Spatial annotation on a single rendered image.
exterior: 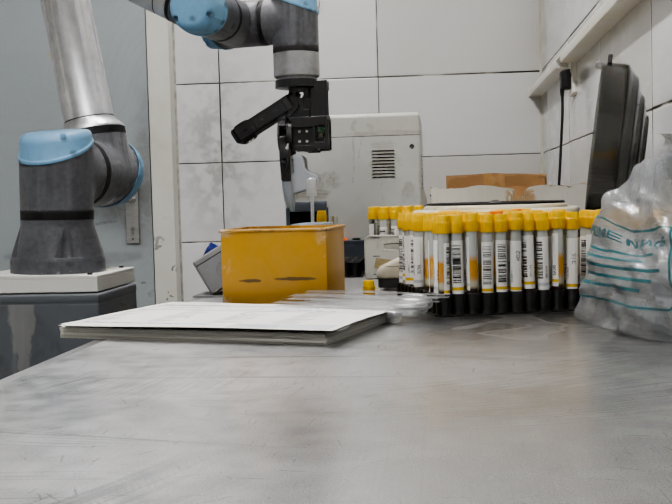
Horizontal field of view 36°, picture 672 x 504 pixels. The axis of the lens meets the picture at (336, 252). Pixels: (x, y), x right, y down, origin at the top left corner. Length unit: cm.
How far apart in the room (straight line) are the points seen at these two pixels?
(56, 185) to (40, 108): 190
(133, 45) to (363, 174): 157
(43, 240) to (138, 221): 179
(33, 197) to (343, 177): 66
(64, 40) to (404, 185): 70
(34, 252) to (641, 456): 127
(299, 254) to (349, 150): 86
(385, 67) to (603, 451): 291
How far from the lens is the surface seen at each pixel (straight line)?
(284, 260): 125
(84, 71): 186
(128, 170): 184
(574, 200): 180
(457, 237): 117
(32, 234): 171
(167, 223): 345
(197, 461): 56
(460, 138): 340
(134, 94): 349
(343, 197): 209
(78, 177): 171
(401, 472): 52
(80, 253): 170
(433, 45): 343
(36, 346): 168
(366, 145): 209
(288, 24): 170
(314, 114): 170
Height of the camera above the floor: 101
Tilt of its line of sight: 3 degrees down
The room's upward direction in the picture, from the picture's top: 2 degrees counter-clockwise
